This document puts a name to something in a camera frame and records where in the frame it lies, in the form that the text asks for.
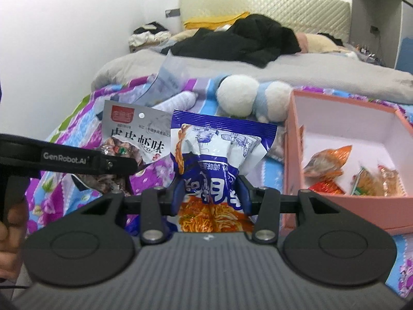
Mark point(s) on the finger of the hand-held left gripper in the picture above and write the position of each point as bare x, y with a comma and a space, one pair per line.
121, 165

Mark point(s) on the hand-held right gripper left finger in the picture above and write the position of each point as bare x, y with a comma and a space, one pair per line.
179, 197

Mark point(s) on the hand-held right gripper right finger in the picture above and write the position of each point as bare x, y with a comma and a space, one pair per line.
242, 194

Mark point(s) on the white snack packet brown contents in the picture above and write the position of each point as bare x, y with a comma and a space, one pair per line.
135, 126

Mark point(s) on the blue noodle snack packet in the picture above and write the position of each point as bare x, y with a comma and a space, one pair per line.
219, 145

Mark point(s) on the small red foil packet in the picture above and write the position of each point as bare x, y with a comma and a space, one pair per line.
326, 187

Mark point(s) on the green-edged snack packet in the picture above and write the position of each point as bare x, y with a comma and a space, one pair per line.
366, 184

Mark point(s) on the pink cardboard box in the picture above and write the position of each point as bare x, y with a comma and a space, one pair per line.
355, 126

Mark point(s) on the clear orange snack packet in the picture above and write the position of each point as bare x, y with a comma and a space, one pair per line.
392, 180

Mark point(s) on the person's left hand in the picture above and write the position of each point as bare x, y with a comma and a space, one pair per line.
11, 252

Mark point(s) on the floral bed sheet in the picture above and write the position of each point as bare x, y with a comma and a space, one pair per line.
74, 129

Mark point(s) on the white tube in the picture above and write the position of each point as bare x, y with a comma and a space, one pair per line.
177, 100

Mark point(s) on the white and blue plush toy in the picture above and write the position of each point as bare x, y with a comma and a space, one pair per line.
238, 95

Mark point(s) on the clear plastic bag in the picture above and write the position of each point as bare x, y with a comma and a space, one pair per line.
167, 77

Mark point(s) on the pile of clothes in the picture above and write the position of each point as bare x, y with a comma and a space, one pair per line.
148, 35

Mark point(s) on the grey duvet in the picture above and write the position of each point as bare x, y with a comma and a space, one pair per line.
322, 71

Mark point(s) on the black jacket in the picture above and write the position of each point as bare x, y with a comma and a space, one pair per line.
238, 42

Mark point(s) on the yellow cloth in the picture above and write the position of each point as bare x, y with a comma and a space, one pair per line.
209, 22

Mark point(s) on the pink and beige pillow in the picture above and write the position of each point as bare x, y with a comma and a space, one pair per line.
317, 42

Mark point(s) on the row of small bottles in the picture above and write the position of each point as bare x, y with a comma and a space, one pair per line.
363, 49

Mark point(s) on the cream quilted headboard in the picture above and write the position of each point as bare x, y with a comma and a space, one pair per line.
290, 9

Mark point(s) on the blue board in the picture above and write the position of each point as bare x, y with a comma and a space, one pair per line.
406, 55

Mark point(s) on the white shelf unit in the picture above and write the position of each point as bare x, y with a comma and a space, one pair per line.
374, 0

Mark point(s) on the wall socket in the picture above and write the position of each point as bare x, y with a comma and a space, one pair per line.
172, 13

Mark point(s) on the black wall plug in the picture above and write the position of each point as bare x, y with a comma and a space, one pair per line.
375, 29

